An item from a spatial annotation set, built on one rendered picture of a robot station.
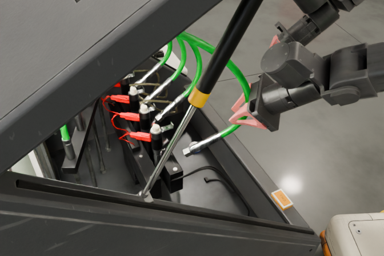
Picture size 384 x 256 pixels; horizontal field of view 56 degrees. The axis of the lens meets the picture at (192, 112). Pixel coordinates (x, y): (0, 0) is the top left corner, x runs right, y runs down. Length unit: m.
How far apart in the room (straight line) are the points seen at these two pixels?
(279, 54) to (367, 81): 0.14
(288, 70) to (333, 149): 1.95
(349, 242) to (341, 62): 1.25
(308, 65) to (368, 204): 1.77
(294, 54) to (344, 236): 1.30
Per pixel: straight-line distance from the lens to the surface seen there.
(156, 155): 0.92
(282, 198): 0.94
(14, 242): 0.42
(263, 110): 0.68
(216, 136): 0.78
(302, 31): 0.88
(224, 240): 0.61
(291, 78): 0.61
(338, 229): 1.81
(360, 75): 0.59
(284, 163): 2.33
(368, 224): 1.87
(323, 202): 2.22
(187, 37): 0.62
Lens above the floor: 1.71
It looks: 42 degrees down
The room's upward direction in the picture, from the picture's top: 2 degrees clockwise
